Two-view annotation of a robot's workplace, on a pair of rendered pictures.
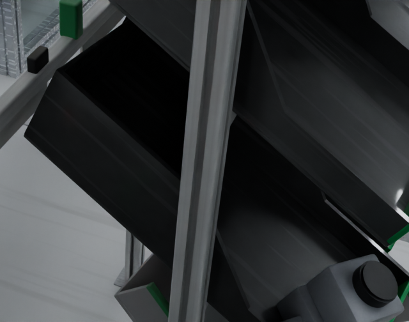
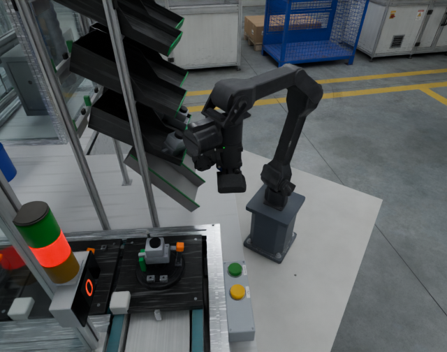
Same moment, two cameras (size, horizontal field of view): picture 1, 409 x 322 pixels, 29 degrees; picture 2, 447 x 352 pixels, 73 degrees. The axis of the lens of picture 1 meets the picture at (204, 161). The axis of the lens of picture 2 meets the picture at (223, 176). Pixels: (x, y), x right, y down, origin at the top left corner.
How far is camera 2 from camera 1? 42 cm
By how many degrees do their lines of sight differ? 15
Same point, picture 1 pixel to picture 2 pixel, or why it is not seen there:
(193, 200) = (133, 122)
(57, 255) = (101, 184)
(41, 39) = not seen: hidden behind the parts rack
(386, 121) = (168, 97)
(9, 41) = (61, 132)
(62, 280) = (106, 189)
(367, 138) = (165, 100)
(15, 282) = not seen: hidden behind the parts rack
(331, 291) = (170, 138)
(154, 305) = (133, 159)
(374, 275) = (178, 133)
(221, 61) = (128, 86)
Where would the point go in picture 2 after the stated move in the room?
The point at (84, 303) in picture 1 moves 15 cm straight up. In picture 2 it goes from (115, 192) to (106, 164)
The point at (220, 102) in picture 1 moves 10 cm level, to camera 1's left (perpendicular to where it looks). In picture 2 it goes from (130, 96) to (87, 103)
